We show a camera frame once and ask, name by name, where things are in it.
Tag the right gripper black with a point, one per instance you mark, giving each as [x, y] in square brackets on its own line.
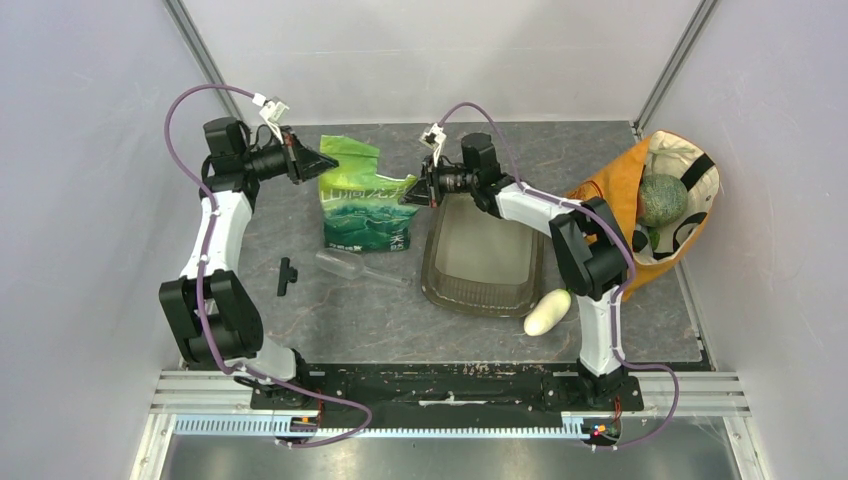
[421, 193]

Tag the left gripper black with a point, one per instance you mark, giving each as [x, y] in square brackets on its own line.
[300, 161]

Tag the green litter bag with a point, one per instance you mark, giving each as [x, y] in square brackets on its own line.
[362, 210]

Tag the black bag clip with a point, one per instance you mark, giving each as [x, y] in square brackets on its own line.
[287, 274]

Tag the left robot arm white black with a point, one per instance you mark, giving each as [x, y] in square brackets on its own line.
[212, 318]

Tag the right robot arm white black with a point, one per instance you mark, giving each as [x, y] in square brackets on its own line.
[590, 249]

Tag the grey plastic litter box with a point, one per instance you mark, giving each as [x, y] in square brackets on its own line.
[479, 265]

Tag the clear plastic scoop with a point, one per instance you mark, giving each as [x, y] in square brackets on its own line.
[351, 266]

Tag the white radish toy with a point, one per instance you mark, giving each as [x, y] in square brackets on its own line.
[547, 313]

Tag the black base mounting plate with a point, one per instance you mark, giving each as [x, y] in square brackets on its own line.
[440, 396]

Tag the orange tote bag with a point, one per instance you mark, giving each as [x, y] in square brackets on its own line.
[663, 152]

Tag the green melon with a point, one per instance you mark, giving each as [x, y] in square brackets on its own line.
[662, 199]

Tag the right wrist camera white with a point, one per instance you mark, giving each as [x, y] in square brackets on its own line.
[434, 138]

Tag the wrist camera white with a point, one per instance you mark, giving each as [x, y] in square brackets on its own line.
[434, 138]
[271, 110]

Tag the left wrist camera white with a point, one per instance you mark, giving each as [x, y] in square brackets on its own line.
[271, 110]

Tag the aluminium frame rail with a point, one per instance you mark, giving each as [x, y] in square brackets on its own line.
[701, 394]

